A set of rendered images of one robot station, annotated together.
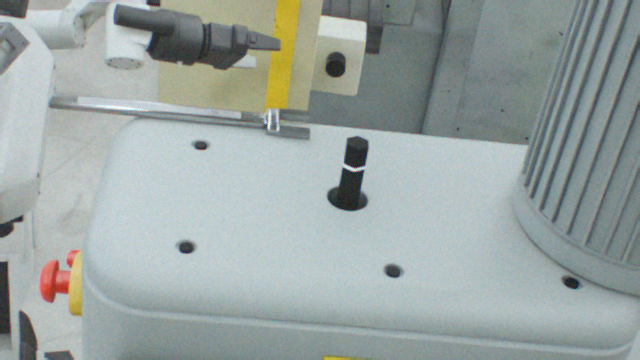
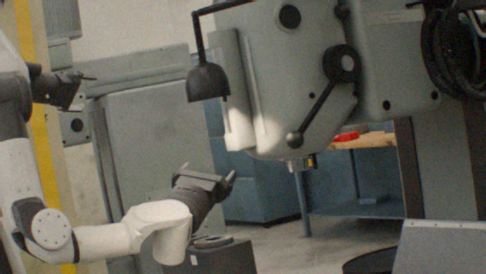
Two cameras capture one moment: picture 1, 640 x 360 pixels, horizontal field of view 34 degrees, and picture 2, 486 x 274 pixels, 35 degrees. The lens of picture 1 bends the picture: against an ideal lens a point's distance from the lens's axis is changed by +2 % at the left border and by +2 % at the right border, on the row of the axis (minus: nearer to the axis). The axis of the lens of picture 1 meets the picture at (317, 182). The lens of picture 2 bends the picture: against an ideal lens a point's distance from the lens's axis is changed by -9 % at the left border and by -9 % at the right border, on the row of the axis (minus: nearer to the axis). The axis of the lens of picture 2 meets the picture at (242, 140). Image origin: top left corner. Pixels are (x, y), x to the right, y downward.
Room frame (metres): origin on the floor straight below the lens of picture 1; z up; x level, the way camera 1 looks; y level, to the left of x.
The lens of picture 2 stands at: (-0.62, 0.66, 1.43)
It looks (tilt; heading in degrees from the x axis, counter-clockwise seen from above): 3 degrees down; 337
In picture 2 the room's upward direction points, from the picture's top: 10 degrees counter-clockwise
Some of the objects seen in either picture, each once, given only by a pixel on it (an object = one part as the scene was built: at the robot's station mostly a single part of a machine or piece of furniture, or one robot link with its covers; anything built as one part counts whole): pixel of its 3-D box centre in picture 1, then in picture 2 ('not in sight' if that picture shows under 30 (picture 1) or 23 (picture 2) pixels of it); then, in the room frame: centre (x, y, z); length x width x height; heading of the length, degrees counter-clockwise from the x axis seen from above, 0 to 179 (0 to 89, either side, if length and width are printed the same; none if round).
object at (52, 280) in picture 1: (59, 281); not in sight; (0.70, 0.22, 1.76); 0.04 x 0.03 x 0.04; 6
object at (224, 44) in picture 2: not in sight; (231, 88); (0.72, 0.08, 1.45); 0.04 x 0.04 x 0.21; 6
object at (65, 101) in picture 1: (182, 112); not in sight; (0.81, 0.14, 1.89); 0.24 x 0.04 x 0.01; 97
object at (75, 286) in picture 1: (84, 283); not in sight; (0.70, 0.20, 1.76); 0.06 x 0.02 x 0.06; 6
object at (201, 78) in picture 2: not in sight; (206, 80); (0.66, 0.15, 1.46); 0.07 x 0.07 x 0.06
